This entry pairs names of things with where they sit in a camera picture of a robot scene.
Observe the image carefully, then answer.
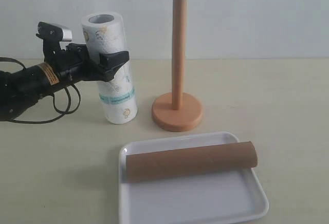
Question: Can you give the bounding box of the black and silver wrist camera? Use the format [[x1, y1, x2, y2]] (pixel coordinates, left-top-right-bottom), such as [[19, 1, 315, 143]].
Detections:
[[36, 22, 72, 42]]

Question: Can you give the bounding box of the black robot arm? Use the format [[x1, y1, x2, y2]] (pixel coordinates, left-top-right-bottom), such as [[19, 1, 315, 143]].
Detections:
[[1, 40, 130, 123]]

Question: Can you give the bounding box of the brown cardboard tube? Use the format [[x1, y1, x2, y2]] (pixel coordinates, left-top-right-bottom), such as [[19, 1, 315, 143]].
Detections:
[[126, 141, 258, 183]]

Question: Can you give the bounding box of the white rectangular plastic tray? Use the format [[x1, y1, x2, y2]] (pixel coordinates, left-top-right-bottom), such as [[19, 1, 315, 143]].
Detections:
[[118, 132, 269, 223]]

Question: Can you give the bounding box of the black cable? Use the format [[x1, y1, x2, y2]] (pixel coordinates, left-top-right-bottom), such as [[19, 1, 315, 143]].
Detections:
[[0, 57, 81, 125]]

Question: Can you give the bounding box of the printed white paper towel roll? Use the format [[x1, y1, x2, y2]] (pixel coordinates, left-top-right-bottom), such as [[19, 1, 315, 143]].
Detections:
[[81, 12, 137, 124]]

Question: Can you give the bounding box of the wooden paper towel holder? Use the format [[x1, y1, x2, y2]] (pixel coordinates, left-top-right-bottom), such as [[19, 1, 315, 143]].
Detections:
[[151, 0, 203, 132]]

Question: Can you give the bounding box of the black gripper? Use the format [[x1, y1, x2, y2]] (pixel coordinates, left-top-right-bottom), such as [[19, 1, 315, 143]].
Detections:
[[43, 40, 129, 83]]

